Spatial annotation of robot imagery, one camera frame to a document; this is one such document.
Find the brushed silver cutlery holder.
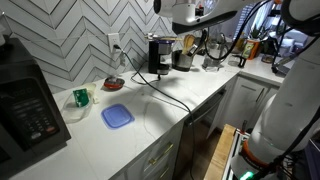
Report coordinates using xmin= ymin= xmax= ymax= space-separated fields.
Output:
xmin=171 ymin=49 xmax=196 ymax=73

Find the shiny silver cutlery holder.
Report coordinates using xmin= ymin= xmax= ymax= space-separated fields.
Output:
xmin=201 ymin=46 xmax=224 ymax=73

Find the black slotted spoon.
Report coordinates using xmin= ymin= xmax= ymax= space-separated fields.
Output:
xmin=189 ymin=29 xmax=209 ymax=57

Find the black and silver coffee maker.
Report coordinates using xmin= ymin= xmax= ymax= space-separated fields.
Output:
xmin=147 ymin=39 xmax=172 ymax=76

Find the small red dish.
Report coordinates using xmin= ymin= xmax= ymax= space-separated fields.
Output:
xmin=103 ymin=75 xmax=126 ymax=90

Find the small clear bottle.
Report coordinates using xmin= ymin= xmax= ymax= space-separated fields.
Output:
xmin=119 ymin=53 xmax=128 ymax=68

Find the blue plastic lid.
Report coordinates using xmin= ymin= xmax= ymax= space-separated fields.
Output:
xmin=100 ymin=103 xmax=136 ymax=130

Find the white plastic funnel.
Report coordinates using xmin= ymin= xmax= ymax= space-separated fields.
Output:
xmin=87 ymin=83 xmax=101 ymax=105

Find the grey base cabinet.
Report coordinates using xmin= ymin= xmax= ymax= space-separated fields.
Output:
xmin=109 ymin=119 xmax=186 ymax=180

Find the green packet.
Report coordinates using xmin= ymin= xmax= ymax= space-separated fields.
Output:
xmin=72 ymin=87 xmax=90 ymax=108

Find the silver ladle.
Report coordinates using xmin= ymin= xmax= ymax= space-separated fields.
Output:
xmin=215 ymin=32 xmax=229 ymax=51

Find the light shaker base cabinet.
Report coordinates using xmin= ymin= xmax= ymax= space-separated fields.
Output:
xmin=208 ymin=74 xmax=279 ymax=138

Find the wooden plank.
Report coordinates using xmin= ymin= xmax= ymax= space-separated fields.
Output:
xmin=203 ymin=123 xmax=237 ymax=180

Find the clear plastic food container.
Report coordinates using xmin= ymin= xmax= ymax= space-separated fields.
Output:
xmin=61 ymin=83 xmax=98 ymax=125

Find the orange green carton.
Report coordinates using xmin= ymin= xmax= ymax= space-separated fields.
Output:
xmin=241 ymin=39 xmax=261 ymax=61

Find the black tripod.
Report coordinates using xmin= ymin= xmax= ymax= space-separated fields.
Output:
xmin=269 ymin=13 xmax=299 ymax=76

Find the black microwave oven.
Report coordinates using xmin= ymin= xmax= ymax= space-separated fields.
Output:
xmin=0 ymin=36 xmax=72 ymax=178

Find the long black power cable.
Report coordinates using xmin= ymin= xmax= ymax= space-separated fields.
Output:
xmin=113 ymin=43 xmax=198 ymax=180

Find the black coffee maker cord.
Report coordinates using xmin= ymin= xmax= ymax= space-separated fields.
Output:
xmin=130 ymin=61 xmax=163 ymax=85

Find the steel dishwasher handle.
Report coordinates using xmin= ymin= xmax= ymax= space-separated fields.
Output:
xmin=186 ymin=91 xmax=224 ymax=127

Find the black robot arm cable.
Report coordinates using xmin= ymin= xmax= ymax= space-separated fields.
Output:
xmin=201 ymin=0 xmax=320 ymax=180

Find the long gold drawer handle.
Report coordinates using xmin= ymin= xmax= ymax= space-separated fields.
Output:
xmin=148 ymin=142 xmax=174 ymax=166

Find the white wall outlet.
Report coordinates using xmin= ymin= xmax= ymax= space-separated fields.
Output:
xmin=107 ymin=32 xmax=122 ymax=54

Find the short gold drawer handle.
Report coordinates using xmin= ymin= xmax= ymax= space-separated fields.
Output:
xmin=159 ymin=165 xmax=171 ymax=180

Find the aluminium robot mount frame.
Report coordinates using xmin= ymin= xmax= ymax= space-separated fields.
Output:
xmin=222 ymin=128 xmax=251 ymax=180

